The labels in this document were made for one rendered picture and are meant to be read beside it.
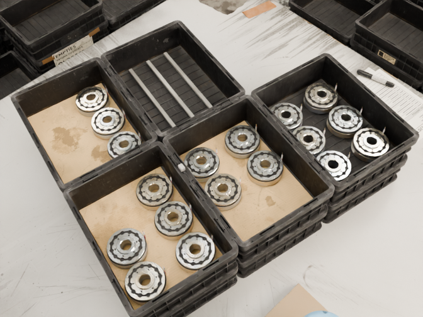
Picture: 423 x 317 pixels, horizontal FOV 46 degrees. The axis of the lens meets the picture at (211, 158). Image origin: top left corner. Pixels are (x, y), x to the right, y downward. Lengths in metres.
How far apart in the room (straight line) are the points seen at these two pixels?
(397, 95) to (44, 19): 1.63
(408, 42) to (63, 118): 1.64
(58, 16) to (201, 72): 1.06
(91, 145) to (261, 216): 0.56
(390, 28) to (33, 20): 1.71
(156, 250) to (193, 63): 0.68
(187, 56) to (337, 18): 1.22
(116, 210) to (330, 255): 0.62
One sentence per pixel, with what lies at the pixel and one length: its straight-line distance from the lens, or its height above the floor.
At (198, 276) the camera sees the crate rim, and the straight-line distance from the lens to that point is 1.18.
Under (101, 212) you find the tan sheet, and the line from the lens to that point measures 1.41.
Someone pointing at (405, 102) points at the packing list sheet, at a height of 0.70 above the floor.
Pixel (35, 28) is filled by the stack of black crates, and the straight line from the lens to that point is 2.53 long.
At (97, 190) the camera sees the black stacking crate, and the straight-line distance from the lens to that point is 1.40.
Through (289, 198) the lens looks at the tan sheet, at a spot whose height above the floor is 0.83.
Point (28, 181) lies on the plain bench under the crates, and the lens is 1.70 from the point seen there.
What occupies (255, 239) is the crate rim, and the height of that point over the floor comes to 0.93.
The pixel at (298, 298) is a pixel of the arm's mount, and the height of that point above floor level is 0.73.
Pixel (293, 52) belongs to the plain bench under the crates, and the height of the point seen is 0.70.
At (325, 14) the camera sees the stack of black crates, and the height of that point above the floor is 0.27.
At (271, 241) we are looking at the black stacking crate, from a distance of 1.33.
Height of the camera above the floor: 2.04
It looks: 56 degrees down
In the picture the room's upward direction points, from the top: 4 degrees counter-clockwise
